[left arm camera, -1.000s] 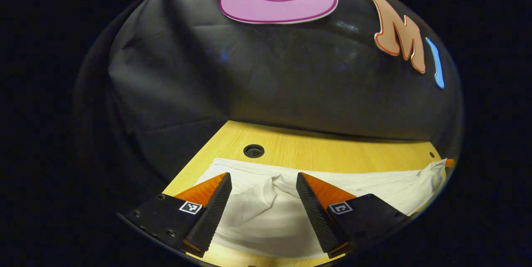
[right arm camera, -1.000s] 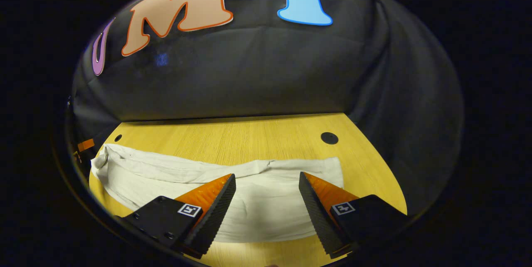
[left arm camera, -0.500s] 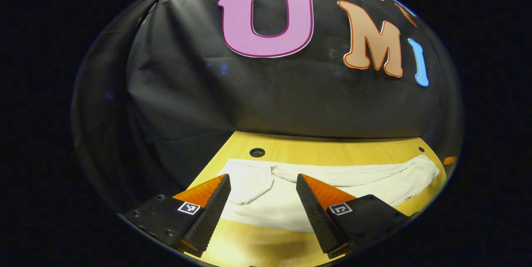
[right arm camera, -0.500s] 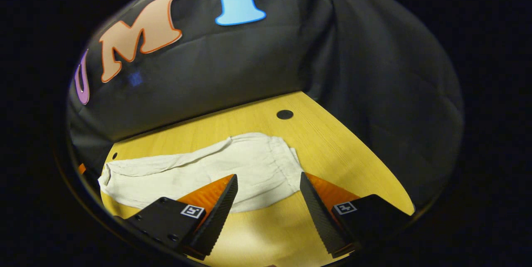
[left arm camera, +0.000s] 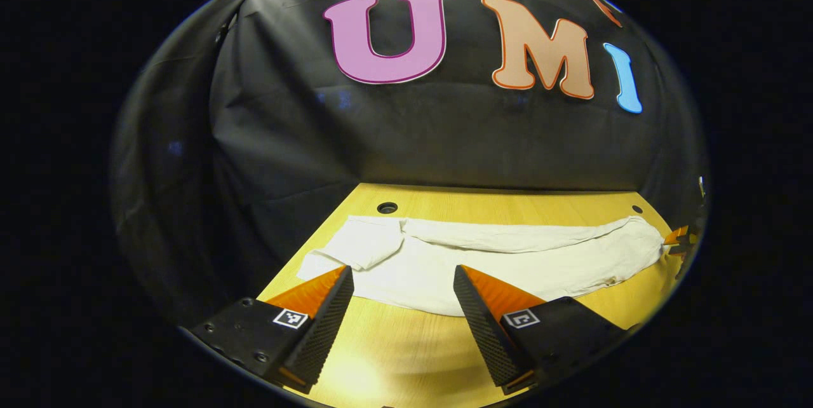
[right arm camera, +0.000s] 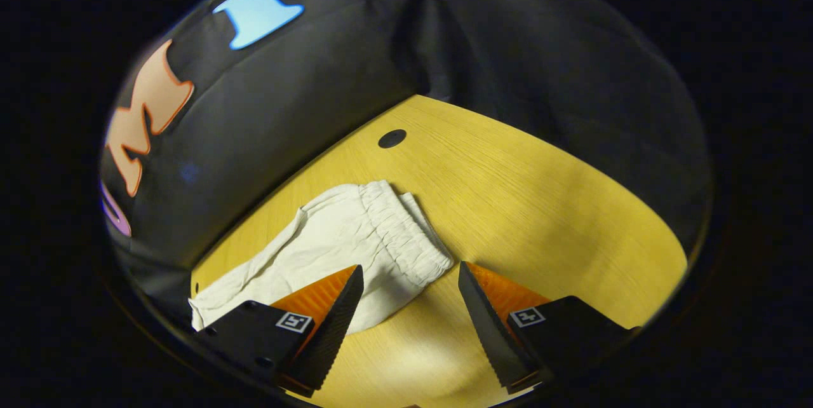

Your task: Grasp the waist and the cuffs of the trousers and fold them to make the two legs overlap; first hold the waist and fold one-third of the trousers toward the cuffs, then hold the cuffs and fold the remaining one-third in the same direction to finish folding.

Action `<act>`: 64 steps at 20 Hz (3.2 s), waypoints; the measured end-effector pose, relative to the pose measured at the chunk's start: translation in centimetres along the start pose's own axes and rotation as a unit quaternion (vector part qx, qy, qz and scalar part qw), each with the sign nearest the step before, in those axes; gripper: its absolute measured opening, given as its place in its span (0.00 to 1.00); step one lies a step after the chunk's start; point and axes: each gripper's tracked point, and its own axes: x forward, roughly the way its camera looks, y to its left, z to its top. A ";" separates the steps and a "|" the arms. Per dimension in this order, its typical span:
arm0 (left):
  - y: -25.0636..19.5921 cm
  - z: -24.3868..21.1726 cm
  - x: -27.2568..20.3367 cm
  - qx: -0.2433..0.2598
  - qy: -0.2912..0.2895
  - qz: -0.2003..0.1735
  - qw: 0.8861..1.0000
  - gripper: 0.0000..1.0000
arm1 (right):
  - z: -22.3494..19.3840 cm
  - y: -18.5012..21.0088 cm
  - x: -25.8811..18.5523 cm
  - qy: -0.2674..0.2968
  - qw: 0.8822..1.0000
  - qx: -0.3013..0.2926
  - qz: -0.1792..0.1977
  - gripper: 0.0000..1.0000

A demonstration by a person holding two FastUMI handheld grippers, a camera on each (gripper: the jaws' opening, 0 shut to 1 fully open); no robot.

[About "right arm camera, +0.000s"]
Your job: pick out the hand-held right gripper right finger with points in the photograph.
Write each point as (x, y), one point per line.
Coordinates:
(489, 332)

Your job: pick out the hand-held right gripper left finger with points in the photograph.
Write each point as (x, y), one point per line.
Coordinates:
(330, 332)

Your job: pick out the white jeans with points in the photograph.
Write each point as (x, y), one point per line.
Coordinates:
(336, 249)

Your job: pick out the black backdrop cloth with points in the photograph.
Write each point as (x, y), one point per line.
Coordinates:
(317, 96)

